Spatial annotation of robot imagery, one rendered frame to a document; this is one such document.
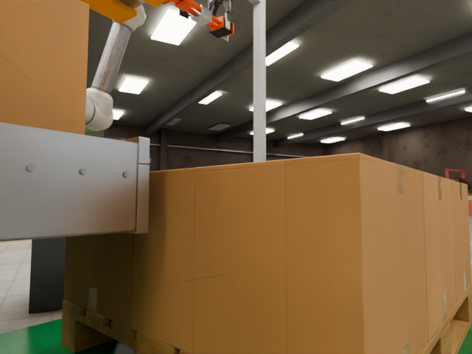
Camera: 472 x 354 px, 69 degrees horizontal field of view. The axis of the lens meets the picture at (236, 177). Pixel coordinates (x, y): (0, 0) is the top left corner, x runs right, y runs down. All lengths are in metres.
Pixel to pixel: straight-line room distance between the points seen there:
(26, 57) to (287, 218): 0.64
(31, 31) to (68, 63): 0.09
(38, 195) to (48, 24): 0.42
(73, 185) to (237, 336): 0.42
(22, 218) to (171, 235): 0.31
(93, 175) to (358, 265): 0.50
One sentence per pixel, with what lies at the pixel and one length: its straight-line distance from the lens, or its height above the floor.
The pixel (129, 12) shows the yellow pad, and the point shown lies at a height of 1.14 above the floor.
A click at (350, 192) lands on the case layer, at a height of 0.48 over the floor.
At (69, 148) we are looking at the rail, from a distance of 0.70.
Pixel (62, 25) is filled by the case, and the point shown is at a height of 0.87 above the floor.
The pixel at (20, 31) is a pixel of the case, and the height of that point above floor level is 0.82.
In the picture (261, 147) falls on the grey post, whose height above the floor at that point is 1.16.
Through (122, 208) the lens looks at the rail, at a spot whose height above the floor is 0.45.
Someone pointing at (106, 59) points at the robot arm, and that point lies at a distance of 2.03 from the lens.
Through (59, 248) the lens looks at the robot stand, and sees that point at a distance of 1.71.
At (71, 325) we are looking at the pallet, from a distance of 1.28.
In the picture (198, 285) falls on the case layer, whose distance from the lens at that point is 0.76.
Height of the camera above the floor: 0.47
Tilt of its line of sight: 4 degrees up
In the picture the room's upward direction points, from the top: straight up
